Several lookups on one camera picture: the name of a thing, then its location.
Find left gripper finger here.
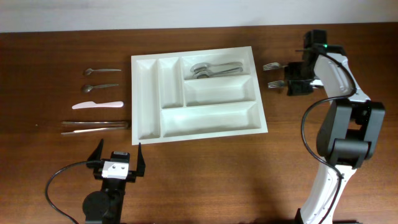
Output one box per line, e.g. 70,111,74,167
86,139,104,168
132,143,146,177

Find metal fork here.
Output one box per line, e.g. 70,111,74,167
262,62,287,71
267,80,287,88

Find metal kitchen tongs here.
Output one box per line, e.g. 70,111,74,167
61,121,130,135

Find large metal spoon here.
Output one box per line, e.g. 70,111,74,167
190,62,243,73
193,67,243,79

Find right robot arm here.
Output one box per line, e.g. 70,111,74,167
284,30,386,224

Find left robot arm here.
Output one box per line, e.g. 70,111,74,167
82,140,146,224

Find white plastic knife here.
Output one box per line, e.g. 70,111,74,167
72,101,124,110

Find small metal teaspoon lower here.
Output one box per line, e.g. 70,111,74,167
81,84,118,93

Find small metal teaspoon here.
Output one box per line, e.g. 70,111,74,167
83,68,121,76
81,84,118,93

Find white plastic cutlery tray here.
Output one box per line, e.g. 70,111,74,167
131,46,268,145

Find small metal teaspoon upper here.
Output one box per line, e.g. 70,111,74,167
83,68,121,76

